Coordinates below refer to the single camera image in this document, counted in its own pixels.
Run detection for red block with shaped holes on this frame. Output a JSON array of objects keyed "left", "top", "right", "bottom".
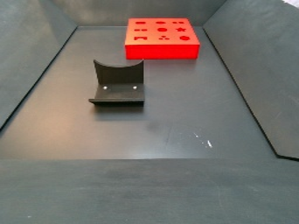
[{"left": 124, "top": 17, "right": 201, "bottom": 60}]

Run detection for black curved holder bracket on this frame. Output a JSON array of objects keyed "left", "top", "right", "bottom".
[{"left": 88, "top": 60, "right": 145, "bottom": 105}]

